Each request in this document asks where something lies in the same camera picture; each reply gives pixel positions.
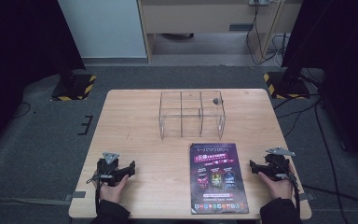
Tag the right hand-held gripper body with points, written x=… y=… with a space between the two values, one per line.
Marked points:
x=276 y=166

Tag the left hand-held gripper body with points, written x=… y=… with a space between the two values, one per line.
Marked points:
x=107 y=171

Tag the dark purple magazine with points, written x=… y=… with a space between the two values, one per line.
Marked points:
x=219 y=180

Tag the clear acrylic divider rack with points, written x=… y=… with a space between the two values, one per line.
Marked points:
x=192 y=115

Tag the person's right hand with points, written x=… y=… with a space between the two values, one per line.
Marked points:
x=278 y=188

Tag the person's left hand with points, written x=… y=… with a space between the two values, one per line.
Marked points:
x=113 y=192

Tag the grey tape strip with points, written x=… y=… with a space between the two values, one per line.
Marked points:
x=309 y=196
x=75 y=195

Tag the small dark round knob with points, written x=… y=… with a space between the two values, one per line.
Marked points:
x=216 y=100

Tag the striped black stand base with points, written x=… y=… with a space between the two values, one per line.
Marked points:
x=74 y=88
x=287 y=87

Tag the black curtain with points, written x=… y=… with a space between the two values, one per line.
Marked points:
x=348 y=62
x=18 y=56

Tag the white cabinet panel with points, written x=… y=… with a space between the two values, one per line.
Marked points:
x=102 y=28

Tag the light wooden desk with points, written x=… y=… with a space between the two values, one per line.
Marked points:
x=199 y=15

